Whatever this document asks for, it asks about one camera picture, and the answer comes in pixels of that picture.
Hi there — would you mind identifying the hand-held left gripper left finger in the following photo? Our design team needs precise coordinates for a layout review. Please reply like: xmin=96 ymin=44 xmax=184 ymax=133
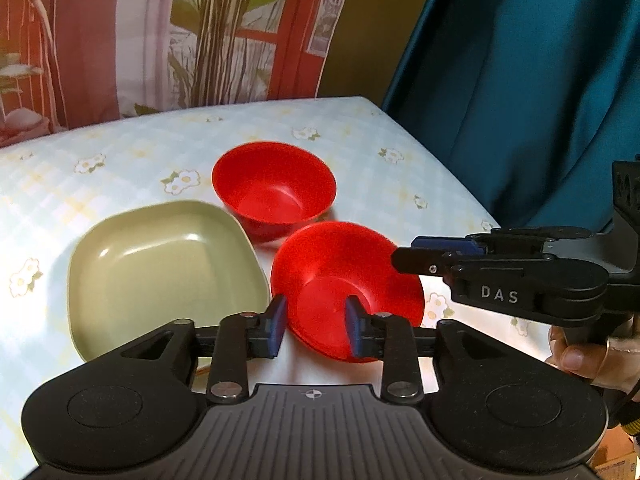
xmin=120 ymin=294 xmax=289 ymax=406

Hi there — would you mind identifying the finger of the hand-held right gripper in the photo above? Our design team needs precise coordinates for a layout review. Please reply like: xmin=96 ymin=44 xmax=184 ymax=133
xmin=411 ymin=226 xmax=593 ymax=256
xmin=391 ymin=246 xmax=556 ymax=278

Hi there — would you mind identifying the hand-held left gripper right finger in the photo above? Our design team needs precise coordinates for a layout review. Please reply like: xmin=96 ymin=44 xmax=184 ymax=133
xmin=345 ymin=295 xmax=501 ymax=406

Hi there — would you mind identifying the red plastic bowl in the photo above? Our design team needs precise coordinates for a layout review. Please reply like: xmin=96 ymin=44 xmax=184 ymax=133
xmin=270 ymin=220 xmax=426 ymax=365
xmin=211 ymin=141 xmax=337 ymax=243

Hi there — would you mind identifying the green square plate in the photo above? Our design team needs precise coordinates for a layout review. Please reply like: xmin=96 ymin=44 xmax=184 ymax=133
xmin=66 ymin=199 xmax=271 ymax=366

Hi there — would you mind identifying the person's right hand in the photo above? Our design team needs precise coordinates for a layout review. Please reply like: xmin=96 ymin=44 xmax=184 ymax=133
xmin=545 ymin=310 xmax=640 ymax=394

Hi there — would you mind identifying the teal curtain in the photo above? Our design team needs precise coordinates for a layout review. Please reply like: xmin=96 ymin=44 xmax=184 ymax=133
xmin=382 ymin=0 xmax=640 ymax=233

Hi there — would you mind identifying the cardboard box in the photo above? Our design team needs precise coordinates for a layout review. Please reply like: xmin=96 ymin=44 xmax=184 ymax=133
xmin=592 ymin=427 xmax=640 ymax=480

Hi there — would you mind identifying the floral white tablecloth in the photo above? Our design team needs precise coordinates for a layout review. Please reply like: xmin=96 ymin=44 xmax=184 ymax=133
xmin=0 ymin=95 xmax=553 ymax=480

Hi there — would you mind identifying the printed room scene backdrop cloth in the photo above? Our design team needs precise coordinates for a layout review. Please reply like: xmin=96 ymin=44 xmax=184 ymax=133
xmin=0 ymin=0 xmax=358 ymax=148

